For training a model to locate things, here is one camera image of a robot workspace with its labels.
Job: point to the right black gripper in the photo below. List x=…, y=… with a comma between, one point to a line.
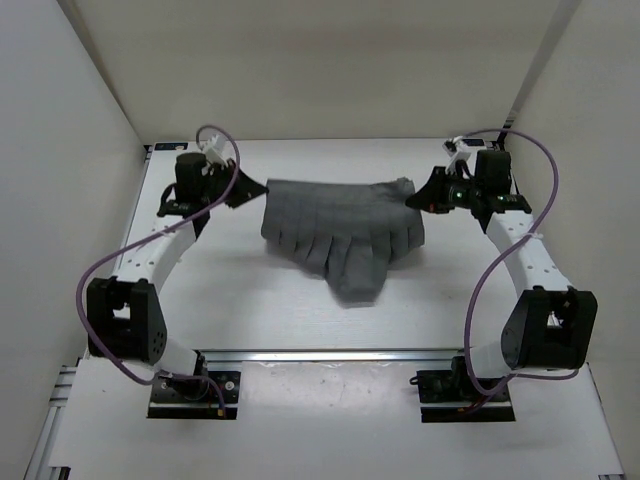
x=431, y=197

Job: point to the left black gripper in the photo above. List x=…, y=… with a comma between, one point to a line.
x=245, y=190

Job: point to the grey pleated skirt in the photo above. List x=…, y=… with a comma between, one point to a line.
x=347, y=234

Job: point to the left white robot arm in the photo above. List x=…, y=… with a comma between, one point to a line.
x=123, y=314

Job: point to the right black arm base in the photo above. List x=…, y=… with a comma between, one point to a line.
x=448, y=396

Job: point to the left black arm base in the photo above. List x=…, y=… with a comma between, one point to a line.
x=196, y=400

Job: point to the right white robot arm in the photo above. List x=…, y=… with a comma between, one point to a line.
x=550, y=326

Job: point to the right blue table label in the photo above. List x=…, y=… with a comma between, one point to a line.
x=469, y=142

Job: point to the blue table label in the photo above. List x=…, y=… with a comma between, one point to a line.
x=171, y=146
x=469, y=142

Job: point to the left blue table label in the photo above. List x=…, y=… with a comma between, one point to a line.
x=171, y=146

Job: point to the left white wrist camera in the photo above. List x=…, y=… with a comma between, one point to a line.
x=214, y=149

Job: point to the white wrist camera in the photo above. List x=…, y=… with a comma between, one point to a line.
x=457, y=150
x=214, y=149

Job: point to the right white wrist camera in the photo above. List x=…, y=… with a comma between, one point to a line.
x=457, y=150

